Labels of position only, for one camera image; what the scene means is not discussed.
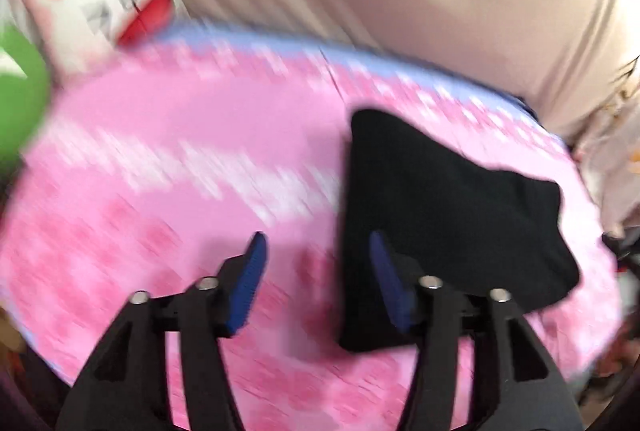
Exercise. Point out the green plush toy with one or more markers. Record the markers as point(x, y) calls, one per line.
point(20, 101)

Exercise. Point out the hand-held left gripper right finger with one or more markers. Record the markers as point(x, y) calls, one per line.
point(392, 286)

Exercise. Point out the pink floral bedsheet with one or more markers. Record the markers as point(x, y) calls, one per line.
point(175, 171)

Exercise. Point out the floral cream curtain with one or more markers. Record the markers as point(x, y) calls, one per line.
point(615, 151)

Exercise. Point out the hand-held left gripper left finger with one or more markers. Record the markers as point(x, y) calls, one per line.
point(247, 291)

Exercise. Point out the black pants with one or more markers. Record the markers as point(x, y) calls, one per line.
point(440, 201)

